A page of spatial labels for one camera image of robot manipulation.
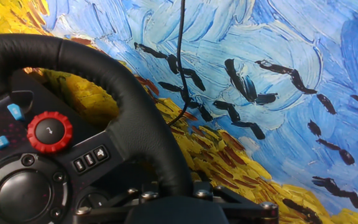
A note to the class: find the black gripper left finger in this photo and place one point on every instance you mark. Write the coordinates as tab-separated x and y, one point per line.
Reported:
110	208

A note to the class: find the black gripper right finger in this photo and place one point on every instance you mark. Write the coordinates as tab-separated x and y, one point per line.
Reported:
247	211

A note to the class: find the black racing steering wheel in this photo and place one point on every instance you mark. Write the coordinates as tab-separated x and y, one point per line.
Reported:
104	74

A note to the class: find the painted wheat field mat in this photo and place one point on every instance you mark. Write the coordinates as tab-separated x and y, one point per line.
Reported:
291	46

